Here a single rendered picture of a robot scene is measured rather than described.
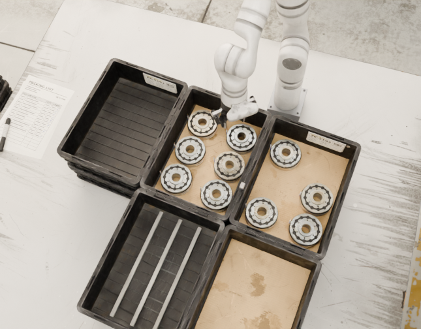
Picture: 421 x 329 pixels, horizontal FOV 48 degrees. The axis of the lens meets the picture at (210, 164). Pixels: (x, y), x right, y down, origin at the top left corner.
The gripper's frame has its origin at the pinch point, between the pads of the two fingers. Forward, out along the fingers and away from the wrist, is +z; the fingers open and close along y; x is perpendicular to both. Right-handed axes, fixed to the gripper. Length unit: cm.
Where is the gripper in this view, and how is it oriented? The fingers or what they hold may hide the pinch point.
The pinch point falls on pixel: (233, 120)
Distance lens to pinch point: 146.5
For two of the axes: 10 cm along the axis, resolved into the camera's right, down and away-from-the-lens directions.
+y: -9.3, 3.5, -1.2
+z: 0.3, 3.9, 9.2
